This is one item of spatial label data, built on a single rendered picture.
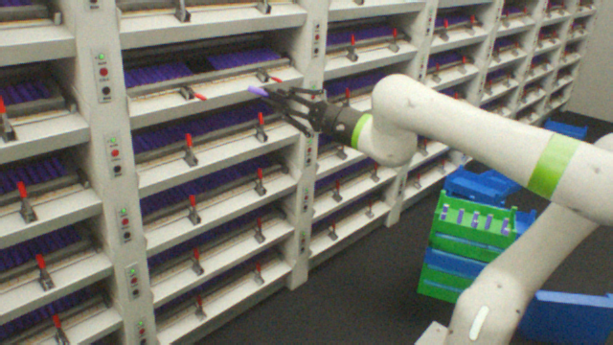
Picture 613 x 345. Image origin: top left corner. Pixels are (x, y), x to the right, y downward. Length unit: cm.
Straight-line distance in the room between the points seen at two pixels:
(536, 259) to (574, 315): 87
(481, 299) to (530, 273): 14
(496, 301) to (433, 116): 43
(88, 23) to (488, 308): 103
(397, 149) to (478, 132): 20
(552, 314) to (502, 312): 89
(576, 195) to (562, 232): 24
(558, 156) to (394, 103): 32
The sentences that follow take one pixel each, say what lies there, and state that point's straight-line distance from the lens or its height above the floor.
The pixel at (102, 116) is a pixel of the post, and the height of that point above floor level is 92.
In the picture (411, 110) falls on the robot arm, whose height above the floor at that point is 102.
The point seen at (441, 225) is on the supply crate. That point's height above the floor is 35.
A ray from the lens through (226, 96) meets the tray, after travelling 134.
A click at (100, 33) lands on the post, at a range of 112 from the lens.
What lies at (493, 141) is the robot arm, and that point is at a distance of 92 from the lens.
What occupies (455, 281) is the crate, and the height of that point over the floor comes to 11.
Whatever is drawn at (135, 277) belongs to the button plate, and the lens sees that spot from 141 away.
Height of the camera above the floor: 132
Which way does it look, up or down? 28 degrees down
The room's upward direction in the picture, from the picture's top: 4 degrees clockwise
